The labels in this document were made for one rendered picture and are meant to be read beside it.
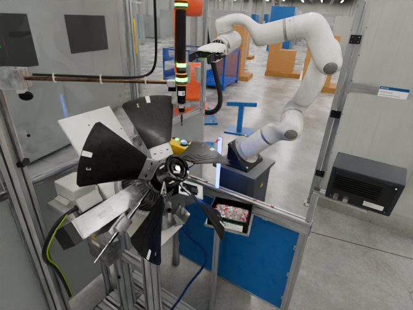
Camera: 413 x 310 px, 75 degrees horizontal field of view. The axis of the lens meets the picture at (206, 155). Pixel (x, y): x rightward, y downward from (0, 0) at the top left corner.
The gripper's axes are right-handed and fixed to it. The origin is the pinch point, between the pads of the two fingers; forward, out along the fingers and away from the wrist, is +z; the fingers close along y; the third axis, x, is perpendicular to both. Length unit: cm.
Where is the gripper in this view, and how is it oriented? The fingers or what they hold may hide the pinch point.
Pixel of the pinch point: (200, 58)
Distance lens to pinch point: 115.3
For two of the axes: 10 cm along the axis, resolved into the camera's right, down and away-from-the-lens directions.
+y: -8.6, -2.7, 4.3
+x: -0.5, -8.0, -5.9
